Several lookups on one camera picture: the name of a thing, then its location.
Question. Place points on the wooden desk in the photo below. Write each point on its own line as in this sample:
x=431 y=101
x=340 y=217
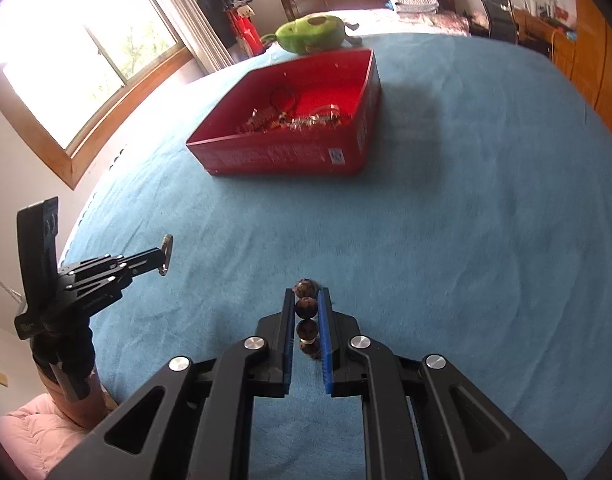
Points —
x=536 y=34

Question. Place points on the wooden wardrobe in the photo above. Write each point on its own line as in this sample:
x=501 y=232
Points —
x=592 y=71

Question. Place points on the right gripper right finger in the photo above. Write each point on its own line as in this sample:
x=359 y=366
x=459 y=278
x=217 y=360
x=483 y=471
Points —
x=422 y=419

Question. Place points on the red tin box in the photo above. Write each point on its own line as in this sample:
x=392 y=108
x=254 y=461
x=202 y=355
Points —
x=313 y=114

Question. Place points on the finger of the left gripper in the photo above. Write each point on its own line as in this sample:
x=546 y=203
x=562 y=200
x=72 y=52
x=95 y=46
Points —
x=137 y=264
x=87 y=297

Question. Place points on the black desk chair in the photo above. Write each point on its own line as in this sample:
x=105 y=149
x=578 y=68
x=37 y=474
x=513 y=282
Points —
x=502 y=26

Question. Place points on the engraved silver bangle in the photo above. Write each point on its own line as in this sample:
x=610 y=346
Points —
x=166 y=249

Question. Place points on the person's left hand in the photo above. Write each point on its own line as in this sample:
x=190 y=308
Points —
x=39 y=434

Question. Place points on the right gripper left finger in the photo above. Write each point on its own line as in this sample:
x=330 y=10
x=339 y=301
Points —
x=192 y=420

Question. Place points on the folded pillow bedding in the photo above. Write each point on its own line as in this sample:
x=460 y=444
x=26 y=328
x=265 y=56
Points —
x=415 y=6

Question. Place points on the green avocado plush toy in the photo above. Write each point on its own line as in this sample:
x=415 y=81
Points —
x=313 y=33

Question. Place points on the coat rack with clothes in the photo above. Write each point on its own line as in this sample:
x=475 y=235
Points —
x=231 y=21

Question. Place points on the left side window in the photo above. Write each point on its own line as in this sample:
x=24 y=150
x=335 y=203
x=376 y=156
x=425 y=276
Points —
x=72 y=71

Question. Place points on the beige curtain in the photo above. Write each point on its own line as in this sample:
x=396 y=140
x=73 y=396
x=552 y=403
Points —
x=199 y=37

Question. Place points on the blue bed blanket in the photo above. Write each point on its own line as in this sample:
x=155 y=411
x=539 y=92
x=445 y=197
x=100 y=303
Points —
x=480 y=228

